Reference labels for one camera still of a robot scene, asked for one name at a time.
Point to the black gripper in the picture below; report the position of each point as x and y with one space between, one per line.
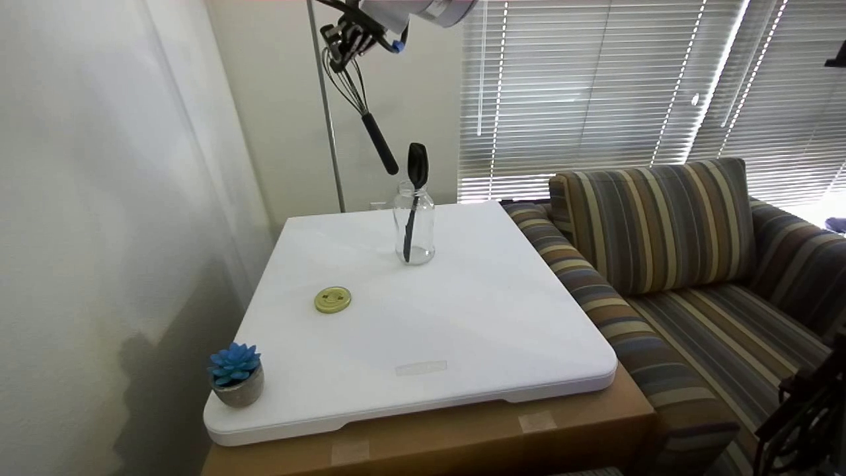
355 35

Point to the black wire whisk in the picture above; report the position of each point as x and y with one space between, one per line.
351 85

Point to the dark blue spatula spoon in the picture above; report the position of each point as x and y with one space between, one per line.
420 177

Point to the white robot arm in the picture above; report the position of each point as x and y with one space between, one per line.
383 23

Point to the clear glass jar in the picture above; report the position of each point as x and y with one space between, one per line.
424 226

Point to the yellow jar lid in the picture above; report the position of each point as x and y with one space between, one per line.
331 299

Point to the white corner pipe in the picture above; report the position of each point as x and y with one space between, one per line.
327 107

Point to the white window blinds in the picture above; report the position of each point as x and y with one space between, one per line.
650 83

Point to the blue spiky ball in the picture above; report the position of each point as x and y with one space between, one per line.
236 373

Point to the striped armchair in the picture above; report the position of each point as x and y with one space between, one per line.
711 298

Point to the black metal rack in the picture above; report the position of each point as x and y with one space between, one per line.
804 435

